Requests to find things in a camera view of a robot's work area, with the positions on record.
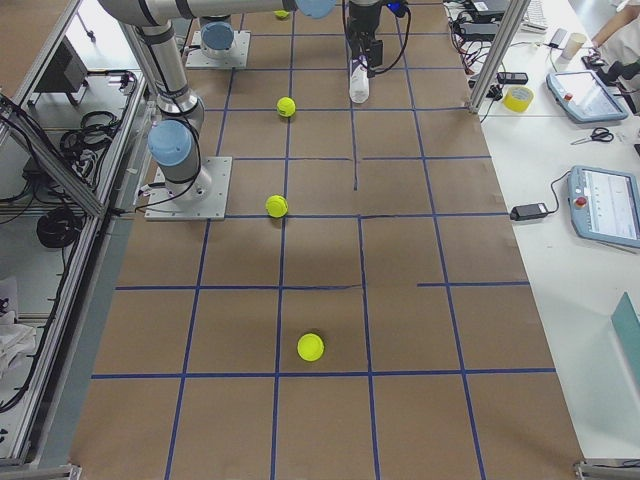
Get white crumpled cloth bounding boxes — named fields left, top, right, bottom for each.
left=0, top=277, right=36, bottom=386

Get near teach pendant tablet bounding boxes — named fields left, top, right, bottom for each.
left=567, top=166, right=639, bottom=248

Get yellow tape roll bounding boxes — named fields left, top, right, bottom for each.
left=503, top=85, right=534, bottom=113

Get white blue tennis ball can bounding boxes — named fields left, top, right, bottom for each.
left=349, top=56, right=370, bottom=104

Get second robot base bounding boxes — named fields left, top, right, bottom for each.
left=186, top=16, right=251, bottom=70

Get black phone device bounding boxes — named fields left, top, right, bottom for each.
left=496, top=72, right=529, bottom=85

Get far teach pendant tablet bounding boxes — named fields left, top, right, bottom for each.
left=546, top=70, right=628, bottom=123

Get teach pendant tablet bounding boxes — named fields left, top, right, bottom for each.
left=546, top=70, right=628, bottom=123
left=567, top=166, right=639, bottom=248

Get yellow tennis ball near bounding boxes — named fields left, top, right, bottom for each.
left=296, top=332, right=325, bottom=362

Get black power adapter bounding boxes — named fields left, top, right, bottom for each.
left=509, top=202, right=549, bottom=221

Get yellow tennis ball middle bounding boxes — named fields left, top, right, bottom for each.
left=276, top=96, right=296, bottom=118

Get paper cup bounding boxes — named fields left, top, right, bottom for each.
left=561, top=32, right=587, bottom=60

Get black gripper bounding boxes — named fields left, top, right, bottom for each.
left=346, top=1, right=381, bottom=56

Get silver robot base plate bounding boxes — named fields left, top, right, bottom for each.
left=144, top=157, right=232, bottom=221

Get black handled scissors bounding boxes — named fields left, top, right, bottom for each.
left=571, top=127, right=614, bottom=145

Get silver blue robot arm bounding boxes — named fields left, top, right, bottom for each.
left=100, top=1, right=384, bottom=123

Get coiled black cables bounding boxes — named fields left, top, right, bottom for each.
left=36, top=207, right=83, bottom=250

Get aluminium frame post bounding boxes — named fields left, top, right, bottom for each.
left=467, top=0, right=530, bottom=114

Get yellow tennis ball by base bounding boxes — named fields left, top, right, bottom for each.
left=265, top=195, right=289, bottom=218

